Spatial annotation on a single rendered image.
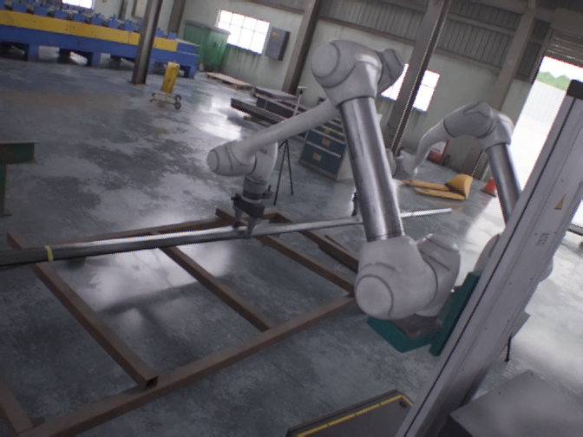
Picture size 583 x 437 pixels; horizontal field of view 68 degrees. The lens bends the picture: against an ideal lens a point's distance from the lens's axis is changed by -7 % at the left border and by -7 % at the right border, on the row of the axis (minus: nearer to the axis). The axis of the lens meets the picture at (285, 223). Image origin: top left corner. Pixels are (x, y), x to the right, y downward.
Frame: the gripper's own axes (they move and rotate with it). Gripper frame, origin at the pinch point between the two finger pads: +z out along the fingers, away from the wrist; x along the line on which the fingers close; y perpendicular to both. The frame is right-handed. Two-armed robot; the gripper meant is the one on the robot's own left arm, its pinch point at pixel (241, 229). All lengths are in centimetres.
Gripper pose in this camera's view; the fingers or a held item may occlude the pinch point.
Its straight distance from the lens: 185.4
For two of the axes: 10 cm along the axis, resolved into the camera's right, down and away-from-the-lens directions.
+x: 6.6, 4.5, -6.0
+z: -2.8, 8.9, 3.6
